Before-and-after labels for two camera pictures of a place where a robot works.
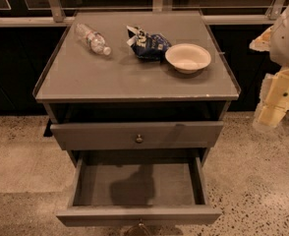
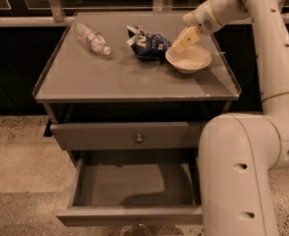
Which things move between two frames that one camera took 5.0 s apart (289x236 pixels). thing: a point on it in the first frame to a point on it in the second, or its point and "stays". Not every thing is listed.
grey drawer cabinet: (136, 85) stays
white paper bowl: (188, 58) stays
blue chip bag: (146, 45) stays
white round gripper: (288, 39) to (200, 18)
